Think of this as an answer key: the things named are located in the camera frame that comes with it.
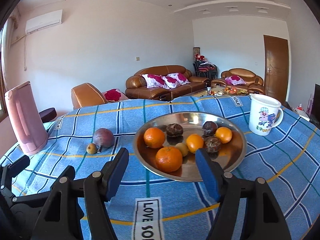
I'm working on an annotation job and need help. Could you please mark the small yellow-brown round fruit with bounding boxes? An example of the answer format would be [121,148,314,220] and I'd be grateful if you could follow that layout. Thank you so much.
[86,143,98,154]

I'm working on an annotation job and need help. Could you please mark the purple passion fruit smooth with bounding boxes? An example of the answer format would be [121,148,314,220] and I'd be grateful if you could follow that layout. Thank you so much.
[93,128,115,148]

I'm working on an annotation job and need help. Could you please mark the orange mandarin outside plate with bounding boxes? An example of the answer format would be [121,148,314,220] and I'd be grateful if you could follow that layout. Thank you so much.
[143,127,165,148]

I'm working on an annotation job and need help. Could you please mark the dark wrinkled passion fruit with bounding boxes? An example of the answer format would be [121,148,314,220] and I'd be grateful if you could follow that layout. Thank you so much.
[202,121,218,137]
[166,123,183,137]
[204,137,222,154]

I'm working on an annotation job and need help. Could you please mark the pink electric kettle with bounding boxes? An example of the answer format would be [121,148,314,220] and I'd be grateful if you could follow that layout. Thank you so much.
[5,81,48,156]

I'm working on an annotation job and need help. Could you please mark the dark stool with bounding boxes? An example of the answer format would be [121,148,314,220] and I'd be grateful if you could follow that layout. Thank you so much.
[39,107,57,123]

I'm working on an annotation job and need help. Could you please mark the orange mandarin plate right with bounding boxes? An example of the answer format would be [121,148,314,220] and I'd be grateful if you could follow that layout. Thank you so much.
[215,127,233,144]

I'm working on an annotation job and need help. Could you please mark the brown leather armchair near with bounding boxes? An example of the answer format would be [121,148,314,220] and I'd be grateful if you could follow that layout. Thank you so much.
[71,83,107,109]

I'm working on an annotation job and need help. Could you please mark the brown leather armchair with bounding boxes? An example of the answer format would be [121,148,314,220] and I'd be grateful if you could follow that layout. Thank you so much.
[71,83,107,109]
[211,68,265,94]

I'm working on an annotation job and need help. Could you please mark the orange mandarin plate middle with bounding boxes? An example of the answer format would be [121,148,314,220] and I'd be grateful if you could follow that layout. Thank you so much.
[185,134,204,153]

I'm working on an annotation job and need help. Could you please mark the small yellow fruit in plate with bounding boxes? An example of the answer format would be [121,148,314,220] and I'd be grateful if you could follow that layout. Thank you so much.
[175,142,189,157]

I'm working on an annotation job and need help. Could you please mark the red floral cushion near armchair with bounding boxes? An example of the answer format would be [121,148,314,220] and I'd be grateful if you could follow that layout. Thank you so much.
[103,88,128,103]

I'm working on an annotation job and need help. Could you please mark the orange mandarin plate left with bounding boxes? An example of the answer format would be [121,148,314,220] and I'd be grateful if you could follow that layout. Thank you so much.
[155,146,183,173]

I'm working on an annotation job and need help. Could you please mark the white cartoon mug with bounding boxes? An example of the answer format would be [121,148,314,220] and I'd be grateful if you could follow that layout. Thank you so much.
[248,94,284,136]

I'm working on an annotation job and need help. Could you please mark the steel round plate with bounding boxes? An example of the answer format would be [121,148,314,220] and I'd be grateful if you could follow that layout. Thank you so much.
[133,112,247,182]

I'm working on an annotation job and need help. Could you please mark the tv stand with clutter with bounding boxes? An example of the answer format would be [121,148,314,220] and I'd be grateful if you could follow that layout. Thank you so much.
[285,102,319,126]

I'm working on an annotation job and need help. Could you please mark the black television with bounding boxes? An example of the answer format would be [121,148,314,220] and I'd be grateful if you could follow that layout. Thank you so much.
[310,84,320,128]

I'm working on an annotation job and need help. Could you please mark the coffee table with fruit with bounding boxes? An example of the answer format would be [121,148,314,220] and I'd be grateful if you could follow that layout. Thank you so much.
[192,86,247,97]

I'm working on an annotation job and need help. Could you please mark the brown leather armchair far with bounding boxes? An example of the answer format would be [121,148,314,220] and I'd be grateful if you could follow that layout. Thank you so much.
[211,68,265,94]

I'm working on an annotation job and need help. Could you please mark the white red floral cushion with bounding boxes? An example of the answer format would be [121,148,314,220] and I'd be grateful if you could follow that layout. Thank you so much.
[142,74,166,89]

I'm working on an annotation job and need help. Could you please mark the floral cushion on far armchair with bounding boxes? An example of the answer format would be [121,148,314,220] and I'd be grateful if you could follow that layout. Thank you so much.
[225,75,246,86]

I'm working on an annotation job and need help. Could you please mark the brown leather three-seat sofa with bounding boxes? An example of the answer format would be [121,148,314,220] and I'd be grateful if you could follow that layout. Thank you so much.
[125,65,209,101]

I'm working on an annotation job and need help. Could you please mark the stacked dark chairs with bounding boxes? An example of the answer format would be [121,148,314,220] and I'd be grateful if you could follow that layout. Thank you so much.
[193,54,218,80]

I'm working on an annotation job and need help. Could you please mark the brown wooden door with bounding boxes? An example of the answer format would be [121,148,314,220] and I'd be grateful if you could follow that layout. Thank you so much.
[264,35,289,104]

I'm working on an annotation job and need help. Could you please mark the white wall air conditioner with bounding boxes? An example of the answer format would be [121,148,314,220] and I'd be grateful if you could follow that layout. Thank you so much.
[25,9,63,35]

